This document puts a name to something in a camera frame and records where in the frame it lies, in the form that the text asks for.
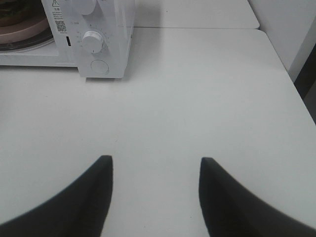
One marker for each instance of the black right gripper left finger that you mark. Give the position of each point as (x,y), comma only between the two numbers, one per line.
(80,210)

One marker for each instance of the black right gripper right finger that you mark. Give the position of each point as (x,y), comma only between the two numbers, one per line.
(231,210)

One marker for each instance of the round white door button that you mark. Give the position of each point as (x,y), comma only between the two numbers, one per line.
(99,67)

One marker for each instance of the white timer knob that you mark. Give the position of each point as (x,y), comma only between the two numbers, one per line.
(92,42)

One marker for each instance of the pink round plate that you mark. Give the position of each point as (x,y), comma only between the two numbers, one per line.
(23,30)

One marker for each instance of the burger with lettuce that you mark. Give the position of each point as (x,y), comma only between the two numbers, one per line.
(15,11)

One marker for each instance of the glass microwave turntable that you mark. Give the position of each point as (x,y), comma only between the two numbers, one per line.
(35,40)

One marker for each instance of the white microwave oven body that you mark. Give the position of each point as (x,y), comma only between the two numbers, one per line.
(113,19)

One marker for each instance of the white warning label sticker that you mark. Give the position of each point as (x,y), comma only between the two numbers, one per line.
(58,17)

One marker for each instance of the upper white power knob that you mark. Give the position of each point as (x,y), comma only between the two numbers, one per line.
(84,7)

